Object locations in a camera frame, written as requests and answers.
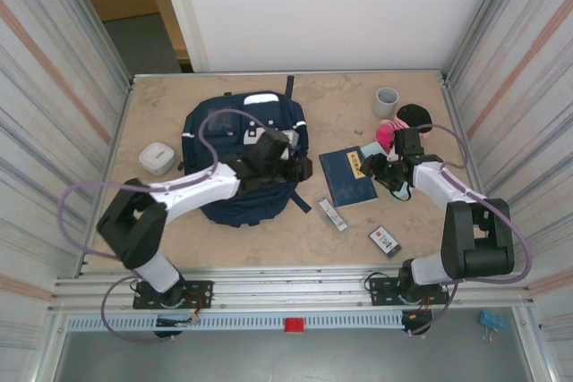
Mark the light teal notebook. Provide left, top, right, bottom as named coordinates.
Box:
left=360, top=141, right=413, bottom=202

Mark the dark blue book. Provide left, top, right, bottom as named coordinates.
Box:
left=318, top=145, right=380, bottom=209

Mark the navy blue student backpack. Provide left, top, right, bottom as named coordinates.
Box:
left=177, top=75, right=313, bottom=228

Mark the clear pen box with barcode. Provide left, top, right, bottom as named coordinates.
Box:
left=316, top=197, right=349, bottom=232

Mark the black card box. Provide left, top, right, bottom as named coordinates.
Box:
left=368, top=225, right=403, bottom=260

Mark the plush doll with black hair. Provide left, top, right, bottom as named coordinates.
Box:
left=375, top=103, right=434, bottom=150

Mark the grey plastic cup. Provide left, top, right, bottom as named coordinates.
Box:
left=373, top=86, right=400, bottom=118

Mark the blue binder clip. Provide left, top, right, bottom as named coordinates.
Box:
left=479, top=309, right=508, bottom=344

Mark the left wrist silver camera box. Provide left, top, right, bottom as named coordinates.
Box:
left=279, top=130, right=300, bottom=162

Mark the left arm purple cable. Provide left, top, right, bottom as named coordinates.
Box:
left=59, top=108, right=292, bottom=346

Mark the aluminium mounting rail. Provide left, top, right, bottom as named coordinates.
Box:
left=47, top=265, right=536, bottom=314

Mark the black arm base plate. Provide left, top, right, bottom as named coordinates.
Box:
left=369, top=272, right=450, bottom=307
left=133, top=280, right=214, bottom=310

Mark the translucent corrugated enclosure panel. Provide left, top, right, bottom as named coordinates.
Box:
left=446, top=0, right=573, bottom=334
left=0, top=0, right=132, bottom=356

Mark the slotted grey cable duct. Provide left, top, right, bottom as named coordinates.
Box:
left=64, top=312, right=406, bottom=333

